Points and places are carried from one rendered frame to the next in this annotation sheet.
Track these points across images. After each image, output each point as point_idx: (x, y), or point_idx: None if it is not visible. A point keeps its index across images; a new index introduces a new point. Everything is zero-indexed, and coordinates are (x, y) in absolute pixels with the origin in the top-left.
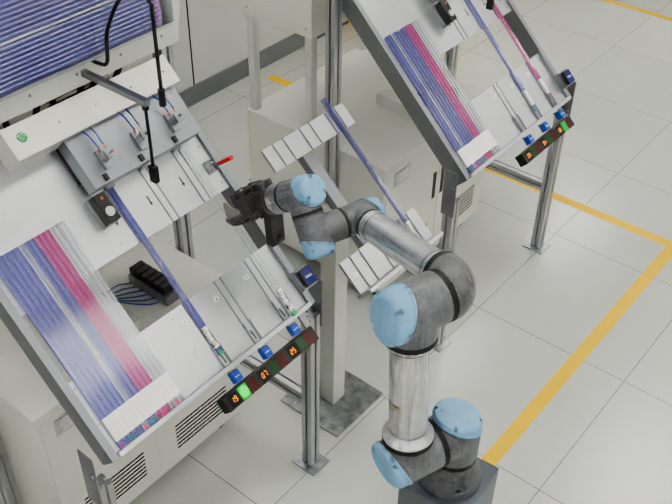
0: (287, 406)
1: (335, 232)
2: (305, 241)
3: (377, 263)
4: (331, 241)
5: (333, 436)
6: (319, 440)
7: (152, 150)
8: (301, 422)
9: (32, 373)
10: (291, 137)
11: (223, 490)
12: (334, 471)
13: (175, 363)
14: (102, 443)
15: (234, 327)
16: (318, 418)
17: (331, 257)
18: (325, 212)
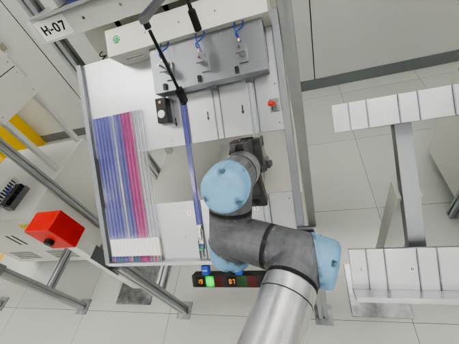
0: (343, 270)
1: (239, 256)
2: (208, 239)
3: (399, 274)
4: (233, 261)
5: (351, 313)
6: (341, 307)
7: (170, 74)
8: (341, 287)
9: (173, 181)
10: (380, 102)
11: None
12: (330, 334)
13: (169, 235)
14: (104, 252)
15: None
16: (326, 306)
17: (386, 224)
18: (252, 222)
